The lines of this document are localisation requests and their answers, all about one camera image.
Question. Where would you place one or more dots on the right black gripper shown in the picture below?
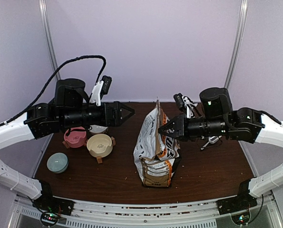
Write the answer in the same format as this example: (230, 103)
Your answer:
(180, 130)

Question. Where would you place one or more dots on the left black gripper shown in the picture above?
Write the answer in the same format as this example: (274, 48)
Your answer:
(116, 121)

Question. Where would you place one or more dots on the pet food bag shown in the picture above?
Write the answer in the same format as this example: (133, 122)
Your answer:
(156, 156)

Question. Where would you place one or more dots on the metal food scoop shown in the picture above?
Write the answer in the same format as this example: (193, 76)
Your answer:
(211, 140)

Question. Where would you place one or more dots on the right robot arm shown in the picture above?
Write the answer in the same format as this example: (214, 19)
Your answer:
(220, 119)

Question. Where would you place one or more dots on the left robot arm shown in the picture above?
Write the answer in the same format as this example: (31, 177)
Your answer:
(71, 107)

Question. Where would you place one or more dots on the cream pet bowl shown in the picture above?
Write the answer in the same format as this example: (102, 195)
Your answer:
(100, 146)

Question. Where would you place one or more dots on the pink pet bowl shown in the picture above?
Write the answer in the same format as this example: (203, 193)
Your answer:
(75, 137)

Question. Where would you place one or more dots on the white ceramic bowl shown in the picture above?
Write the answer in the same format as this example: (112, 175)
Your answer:
(96, 129)

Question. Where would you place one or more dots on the light blue ceramic bowl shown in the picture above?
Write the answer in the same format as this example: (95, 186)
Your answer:
(57, 163)

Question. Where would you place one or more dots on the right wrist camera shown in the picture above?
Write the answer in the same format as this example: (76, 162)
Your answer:
(186, 105)

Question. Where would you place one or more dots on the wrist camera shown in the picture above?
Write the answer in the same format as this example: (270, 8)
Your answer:
(186, 105)
(100, 89)

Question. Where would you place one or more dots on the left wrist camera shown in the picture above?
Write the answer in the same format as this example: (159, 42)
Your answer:
(100, 89)

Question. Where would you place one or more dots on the front aluminium rail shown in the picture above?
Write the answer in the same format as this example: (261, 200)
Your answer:
(198, 214)

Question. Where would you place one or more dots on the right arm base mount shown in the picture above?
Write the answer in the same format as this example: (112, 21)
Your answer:
(239, 205)

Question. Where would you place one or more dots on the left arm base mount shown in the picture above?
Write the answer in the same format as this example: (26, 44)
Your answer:
(51, 208)

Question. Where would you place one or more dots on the left metal frame post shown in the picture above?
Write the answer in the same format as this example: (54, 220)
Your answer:
(49, 41)

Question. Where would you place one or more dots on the metal frame post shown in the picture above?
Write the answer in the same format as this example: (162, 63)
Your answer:
(49, 41)
(237, 41)

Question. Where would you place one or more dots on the right metal frame post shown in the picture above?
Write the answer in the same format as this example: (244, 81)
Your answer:
(237, 41)

